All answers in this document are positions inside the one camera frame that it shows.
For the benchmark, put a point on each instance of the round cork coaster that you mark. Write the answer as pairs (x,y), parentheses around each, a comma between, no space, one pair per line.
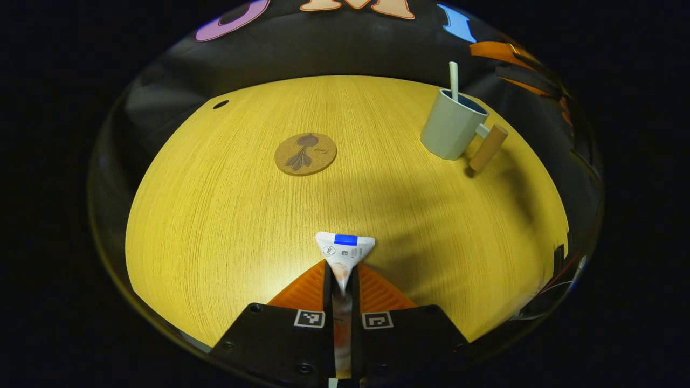
(318,161)

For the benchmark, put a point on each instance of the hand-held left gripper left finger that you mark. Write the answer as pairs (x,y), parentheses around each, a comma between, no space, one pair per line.
(280,339)

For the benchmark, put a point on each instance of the black backdrop cloth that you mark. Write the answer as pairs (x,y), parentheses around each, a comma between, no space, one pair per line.
(334,43)

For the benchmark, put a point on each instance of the pale green toothbrush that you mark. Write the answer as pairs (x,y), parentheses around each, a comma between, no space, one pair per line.
(454,81)

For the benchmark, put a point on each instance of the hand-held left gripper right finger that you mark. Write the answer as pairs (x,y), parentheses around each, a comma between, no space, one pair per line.
(409,339)

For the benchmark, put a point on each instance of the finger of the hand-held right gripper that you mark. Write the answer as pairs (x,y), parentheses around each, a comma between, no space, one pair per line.
(501,49)
(528,81)

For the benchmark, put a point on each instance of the white toothpaste tube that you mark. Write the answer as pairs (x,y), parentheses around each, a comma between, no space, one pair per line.
(345,258)

